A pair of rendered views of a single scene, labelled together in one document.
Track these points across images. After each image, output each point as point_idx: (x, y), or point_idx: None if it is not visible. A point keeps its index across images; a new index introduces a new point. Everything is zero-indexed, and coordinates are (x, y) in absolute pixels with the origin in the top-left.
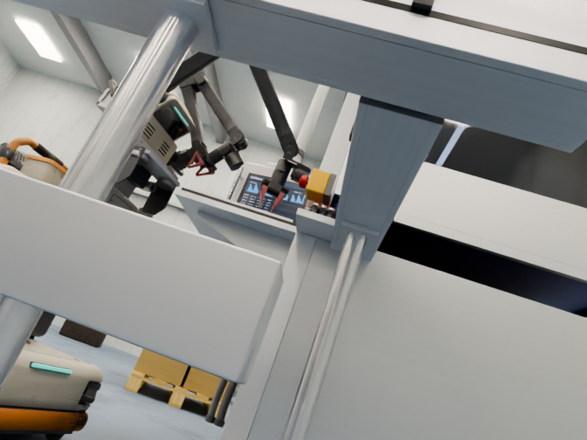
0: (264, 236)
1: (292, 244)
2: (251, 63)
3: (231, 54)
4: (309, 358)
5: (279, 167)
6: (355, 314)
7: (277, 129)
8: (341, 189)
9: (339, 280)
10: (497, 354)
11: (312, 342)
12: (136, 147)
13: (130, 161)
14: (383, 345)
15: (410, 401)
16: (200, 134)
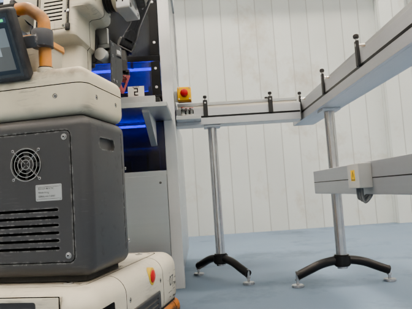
0: (154, 120)
1: (175, 127)
2: (312, 113)
3: (315, 111)
4: (219, 183)
5: (126, 58)
6: (179, 157)
7: (137, 32)
8: (248, 121)
9: (217, 150)
10: (181, 158)
11: (216, 177)
12: (118, 48)
13: (119, 62)
14: (180, 167)
15: (182, 186)
16: None
